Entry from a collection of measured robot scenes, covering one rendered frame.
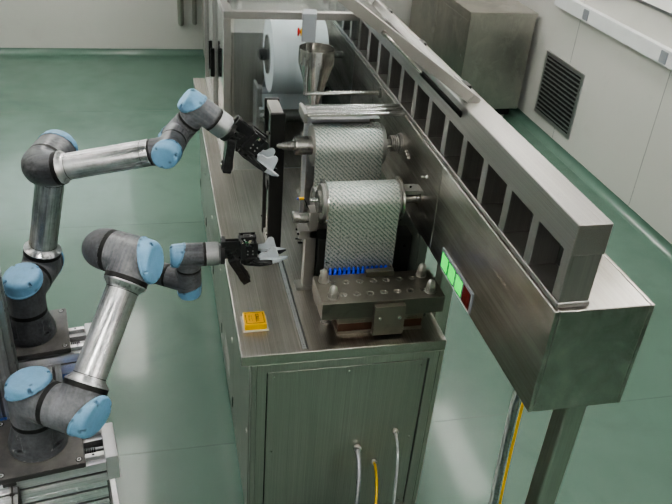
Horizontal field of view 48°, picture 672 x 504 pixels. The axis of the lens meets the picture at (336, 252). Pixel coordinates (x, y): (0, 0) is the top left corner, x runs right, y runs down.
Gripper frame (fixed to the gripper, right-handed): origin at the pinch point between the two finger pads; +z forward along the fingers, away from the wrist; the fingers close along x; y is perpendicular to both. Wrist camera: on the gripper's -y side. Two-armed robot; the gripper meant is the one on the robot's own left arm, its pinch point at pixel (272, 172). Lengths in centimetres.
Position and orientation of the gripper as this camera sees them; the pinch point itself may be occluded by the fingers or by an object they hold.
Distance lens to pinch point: 232.4
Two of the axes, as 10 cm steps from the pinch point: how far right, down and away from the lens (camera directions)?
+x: -2.2, -5.3, 8.2
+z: 7.0, 5.1, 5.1
